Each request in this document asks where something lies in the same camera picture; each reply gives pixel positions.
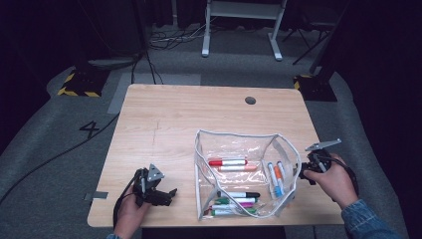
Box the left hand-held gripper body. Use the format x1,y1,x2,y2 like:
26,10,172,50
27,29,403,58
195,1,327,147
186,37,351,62
132,163,169,207

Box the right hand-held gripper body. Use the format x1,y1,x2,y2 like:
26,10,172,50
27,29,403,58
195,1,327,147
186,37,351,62
304,137,342,174

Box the red-orange marker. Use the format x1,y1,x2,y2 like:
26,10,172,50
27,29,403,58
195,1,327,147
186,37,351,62
274,164,287,197

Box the light green marker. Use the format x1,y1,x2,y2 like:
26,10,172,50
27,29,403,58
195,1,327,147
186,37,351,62
210,207,258,216

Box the dark green marker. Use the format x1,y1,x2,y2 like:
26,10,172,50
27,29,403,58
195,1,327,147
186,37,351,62
213,196,259,205

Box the red marker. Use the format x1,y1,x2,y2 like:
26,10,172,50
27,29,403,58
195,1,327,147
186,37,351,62
208,158,249,167

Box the peach marker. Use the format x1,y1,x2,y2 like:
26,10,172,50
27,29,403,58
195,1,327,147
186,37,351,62
217,164,259,172

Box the purple marker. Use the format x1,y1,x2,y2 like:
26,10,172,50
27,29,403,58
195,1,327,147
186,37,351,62
210,201,256,210

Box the clear plastic pouch white trim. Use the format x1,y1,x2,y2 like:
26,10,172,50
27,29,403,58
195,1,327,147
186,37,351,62
193,128,303,222

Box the person's right hand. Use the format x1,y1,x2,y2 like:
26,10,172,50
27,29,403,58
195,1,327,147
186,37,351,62
303,152,359,210

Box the person's left hand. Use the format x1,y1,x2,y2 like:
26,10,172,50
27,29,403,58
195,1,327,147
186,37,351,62
113,185,152,238

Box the grey tape strip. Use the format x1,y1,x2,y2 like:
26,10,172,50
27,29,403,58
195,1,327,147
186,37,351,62
83,190,109,201

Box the black yellow striped stand base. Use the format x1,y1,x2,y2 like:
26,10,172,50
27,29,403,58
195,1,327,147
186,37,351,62
57,68,110,99
293,73,338,103

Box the black folding stand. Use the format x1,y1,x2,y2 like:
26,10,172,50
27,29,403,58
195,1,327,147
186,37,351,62
282,0,349,66

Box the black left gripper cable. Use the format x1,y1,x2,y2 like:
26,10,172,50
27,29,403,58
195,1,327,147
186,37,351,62
112,168,142,230

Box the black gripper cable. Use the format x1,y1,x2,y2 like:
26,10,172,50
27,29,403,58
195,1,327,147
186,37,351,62
112,168,142,230
326,155,361,197

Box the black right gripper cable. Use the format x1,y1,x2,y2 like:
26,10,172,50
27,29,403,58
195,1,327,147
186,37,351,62
326,155,361,197

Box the long black floor cable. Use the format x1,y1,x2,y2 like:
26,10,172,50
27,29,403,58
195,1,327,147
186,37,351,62
0,113,120,205

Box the black stand cables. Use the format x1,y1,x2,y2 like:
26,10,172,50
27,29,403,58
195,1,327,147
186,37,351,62
130,49,164,86

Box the tangle of floor cables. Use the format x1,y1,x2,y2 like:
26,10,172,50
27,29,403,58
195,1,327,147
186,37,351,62
148,19,213,51

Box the white desk frame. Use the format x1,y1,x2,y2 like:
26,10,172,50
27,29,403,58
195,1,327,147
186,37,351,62
201,0,288,62

